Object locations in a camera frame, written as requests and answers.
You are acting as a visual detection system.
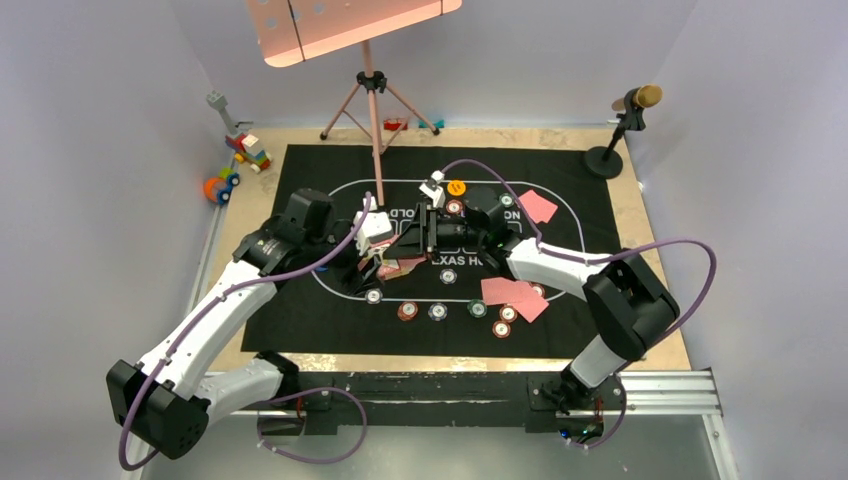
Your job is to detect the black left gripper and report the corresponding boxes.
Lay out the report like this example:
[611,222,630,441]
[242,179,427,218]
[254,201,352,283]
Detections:
[304,220,384,293]

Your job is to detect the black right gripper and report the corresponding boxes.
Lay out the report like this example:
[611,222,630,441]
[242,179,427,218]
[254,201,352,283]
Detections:
[383,202,485,266]

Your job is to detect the blue chips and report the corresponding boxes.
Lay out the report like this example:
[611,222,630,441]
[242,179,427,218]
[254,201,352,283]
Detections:
[365,288,383,305]

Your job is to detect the lone blue chip mid-table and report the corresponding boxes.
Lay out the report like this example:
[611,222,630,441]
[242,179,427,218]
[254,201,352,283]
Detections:
[439,268,458,285]

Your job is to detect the red poker chip stack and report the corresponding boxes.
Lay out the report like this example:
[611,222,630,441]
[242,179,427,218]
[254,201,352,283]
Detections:
[397,301,419,322]

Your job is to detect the yellow big blind button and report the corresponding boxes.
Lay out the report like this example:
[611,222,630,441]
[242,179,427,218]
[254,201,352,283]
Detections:
[446,180,467,197]

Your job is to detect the blue poker chip stack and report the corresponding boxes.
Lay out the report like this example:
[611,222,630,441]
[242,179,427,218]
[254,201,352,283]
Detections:
[428,302,448,322]

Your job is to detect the green chips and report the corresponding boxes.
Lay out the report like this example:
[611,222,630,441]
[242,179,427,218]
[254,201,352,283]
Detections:
[499,193,515,209]

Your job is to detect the card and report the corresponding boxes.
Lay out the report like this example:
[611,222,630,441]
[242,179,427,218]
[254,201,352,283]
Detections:
[512,292,549,323]
[480,277,538,306]
[518,189,558,224]

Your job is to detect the red-backed playing card deck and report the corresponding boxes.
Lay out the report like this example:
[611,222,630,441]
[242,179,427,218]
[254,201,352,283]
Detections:
[397,257,427,275]

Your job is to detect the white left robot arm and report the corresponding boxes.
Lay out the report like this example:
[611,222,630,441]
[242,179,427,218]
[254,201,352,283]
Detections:
[106,189,376,472]

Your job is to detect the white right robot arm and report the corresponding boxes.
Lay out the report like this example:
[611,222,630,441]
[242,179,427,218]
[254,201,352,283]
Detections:
[385,173,680,407]

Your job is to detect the red playing card box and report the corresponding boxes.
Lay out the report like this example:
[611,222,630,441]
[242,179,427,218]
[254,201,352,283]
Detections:
[377,259,408,282]

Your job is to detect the black poker table mat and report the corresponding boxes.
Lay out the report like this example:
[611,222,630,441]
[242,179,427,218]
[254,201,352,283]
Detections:
[240,143,647,362]

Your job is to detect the green poker chip stack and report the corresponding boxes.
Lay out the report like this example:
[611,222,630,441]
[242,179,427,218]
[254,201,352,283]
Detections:
[467,299,488,318]

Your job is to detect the small teal toy block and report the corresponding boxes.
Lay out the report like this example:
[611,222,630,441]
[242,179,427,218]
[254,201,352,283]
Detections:
[418,120,445,129]

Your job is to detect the small red toy block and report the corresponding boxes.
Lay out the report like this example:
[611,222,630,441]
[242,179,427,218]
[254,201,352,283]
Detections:
[382,117,410,131]

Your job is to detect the colourful toy block train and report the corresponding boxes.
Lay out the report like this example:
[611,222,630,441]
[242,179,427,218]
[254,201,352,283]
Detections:
[225,133,272,174]

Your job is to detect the orange blue toy wheel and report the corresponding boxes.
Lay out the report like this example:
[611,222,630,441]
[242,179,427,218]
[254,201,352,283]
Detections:
[203,168,241,205]

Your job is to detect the gold microphone on stand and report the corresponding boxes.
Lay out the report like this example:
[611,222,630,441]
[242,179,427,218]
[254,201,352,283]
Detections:
[582,84,664,180]

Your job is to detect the grey toy block tower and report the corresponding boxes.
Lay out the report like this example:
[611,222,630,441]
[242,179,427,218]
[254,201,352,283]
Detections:
[206,90,239,136]

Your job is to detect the pink music stand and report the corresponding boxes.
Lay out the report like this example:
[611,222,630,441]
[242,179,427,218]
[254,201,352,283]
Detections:
[245,0,463,206]

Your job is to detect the aluminium mounting rail frame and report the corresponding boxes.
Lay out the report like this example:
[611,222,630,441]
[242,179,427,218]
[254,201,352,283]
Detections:
[121,368,740,480]

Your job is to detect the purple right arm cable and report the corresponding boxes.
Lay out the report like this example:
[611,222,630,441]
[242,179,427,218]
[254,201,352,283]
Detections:
[442,159,718,450]

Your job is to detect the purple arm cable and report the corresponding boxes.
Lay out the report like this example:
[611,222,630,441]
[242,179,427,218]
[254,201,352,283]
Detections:
[442,159,718,450]
[117,192,374,473]

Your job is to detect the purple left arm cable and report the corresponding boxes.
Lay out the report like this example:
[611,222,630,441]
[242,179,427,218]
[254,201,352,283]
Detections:
[117,192,374,473]

